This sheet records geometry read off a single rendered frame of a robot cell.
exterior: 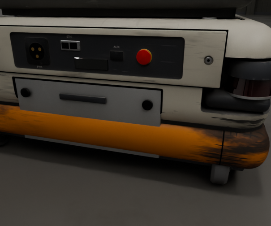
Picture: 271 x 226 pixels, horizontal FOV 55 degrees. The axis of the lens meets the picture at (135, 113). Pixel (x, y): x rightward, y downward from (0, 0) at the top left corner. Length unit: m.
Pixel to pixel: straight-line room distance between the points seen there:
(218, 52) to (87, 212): 0.31
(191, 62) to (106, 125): 0.18
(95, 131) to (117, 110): 0.06
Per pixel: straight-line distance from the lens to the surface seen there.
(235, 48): 0.40
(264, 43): 0.41
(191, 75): 0.40
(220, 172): 0.47
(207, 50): 0.39
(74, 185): 0.50
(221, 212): 0.46
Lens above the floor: 0.30
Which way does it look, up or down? 22 degrees down
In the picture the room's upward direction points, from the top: straight up
